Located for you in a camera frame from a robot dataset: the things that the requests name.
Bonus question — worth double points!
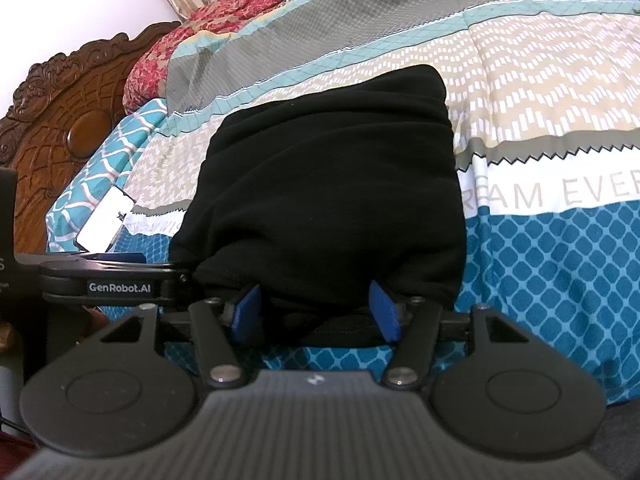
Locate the red floral quilt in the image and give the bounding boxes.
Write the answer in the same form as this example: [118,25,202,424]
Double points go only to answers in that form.
[122,0,292,113]

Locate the black pants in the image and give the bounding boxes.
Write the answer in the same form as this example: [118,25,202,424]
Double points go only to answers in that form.
[168,64,466,347]

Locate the patterned striped bedsheet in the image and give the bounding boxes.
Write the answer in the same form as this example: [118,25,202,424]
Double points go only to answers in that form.
[46,0,639,403]

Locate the carved wooden headboard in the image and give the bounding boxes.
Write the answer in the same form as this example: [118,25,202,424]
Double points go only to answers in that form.
[1,22,178,254]

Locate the smartphone with lit screen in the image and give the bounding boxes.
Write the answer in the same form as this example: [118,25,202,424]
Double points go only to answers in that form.
[75,185,136,252]

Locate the person's left hand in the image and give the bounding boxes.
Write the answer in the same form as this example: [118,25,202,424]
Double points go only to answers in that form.
[85,307,110,333]

